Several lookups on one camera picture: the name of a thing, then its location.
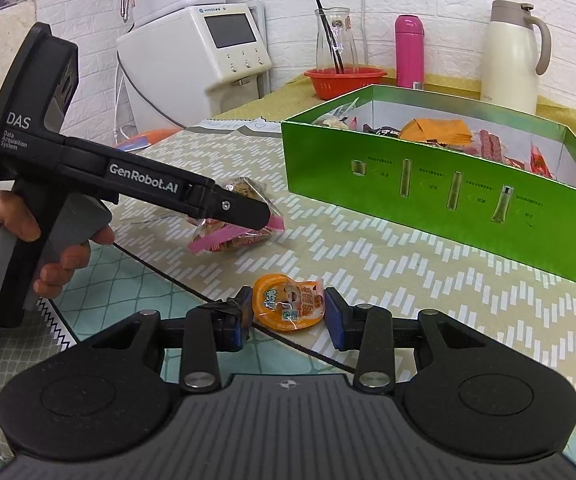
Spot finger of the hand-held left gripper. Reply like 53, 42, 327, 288
180, 183, 272, 232

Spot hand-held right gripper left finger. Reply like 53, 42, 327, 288
90, 287, 254, 394

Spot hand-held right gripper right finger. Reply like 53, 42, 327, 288
324, 287, 489, 394

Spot pink striped clear packet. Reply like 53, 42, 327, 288
186, 177, 286, 256

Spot orange lidded jelly cup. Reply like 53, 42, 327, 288
251, 272, 326, 333

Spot clear biscuit packet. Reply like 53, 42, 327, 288
313, 100, 364, 131

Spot green cardboard box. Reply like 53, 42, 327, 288
280, 84, 576, 285

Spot orange snack packet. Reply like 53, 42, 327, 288
398, 119, 474, 145

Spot red sausage snack packet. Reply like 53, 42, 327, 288
473, 129, 509, 161

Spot orange plastic basin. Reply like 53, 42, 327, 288
115, 127, 184, 152

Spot white water dispenser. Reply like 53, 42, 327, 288
116, 2, 273, 133

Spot red plastic basket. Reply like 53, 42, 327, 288
304, 66, 388, 101

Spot black straws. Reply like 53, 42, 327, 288
315, 0, 345, 75

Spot glass carafe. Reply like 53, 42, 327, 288
314, 7, 359, 73

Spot pink thermos bottle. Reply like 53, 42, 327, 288
394, 15, 425, 89

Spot cream thermal jug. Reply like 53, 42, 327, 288
479, 0, 553, 116

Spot white wall cable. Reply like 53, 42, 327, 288
358, 0, 370, 68

